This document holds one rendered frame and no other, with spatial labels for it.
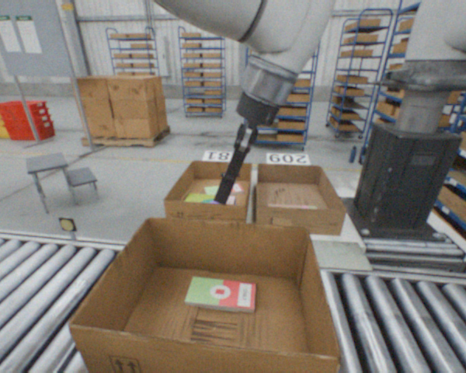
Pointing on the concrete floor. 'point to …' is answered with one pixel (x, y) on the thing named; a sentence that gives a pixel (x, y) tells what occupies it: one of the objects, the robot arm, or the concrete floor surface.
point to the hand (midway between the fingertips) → (224, 189)
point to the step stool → (49, 162)
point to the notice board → (33, 47)
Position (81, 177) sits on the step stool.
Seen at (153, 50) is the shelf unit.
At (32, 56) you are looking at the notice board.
